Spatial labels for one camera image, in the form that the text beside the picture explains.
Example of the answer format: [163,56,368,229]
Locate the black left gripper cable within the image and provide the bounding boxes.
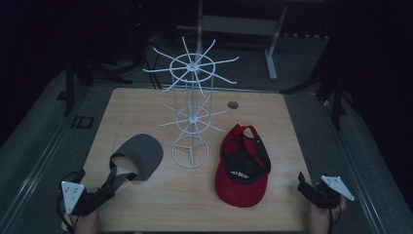
[55,168,87,234]

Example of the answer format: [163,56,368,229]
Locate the person's right hand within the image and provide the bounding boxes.
[308,196,348,234]

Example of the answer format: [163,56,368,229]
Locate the black floor cables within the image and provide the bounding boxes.
[142,53,164,91]

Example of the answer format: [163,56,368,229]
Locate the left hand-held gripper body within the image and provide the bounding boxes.
[57,169,105,217]

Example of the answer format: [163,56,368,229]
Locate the red baseball cap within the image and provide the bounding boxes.
[213,123,273,209]

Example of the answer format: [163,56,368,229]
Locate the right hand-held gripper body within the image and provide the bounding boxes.
[307,175,356,210]

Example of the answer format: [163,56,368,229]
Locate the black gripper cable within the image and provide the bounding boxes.
[55,168,87,234]
[328,206,343,234]

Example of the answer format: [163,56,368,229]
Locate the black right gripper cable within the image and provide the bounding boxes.
[328,206,343,234]

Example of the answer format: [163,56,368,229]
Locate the person's left hand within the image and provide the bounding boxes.
[69,208,100,234]

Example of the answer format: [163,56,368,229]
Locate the black tripod stand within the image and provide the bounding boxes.
[280,42,350,132]
[61,57,133,117]

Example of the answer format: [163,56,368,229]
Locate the grey sun visor cap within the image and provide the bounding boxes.
[109,133,165,193]

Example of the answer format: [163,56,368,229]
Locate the white wire hat rack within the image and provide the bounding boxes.
[142,36,241,170]

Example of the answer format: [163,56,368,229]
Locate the grey metal desk frame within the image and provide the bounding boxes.
[196,0,329,82]

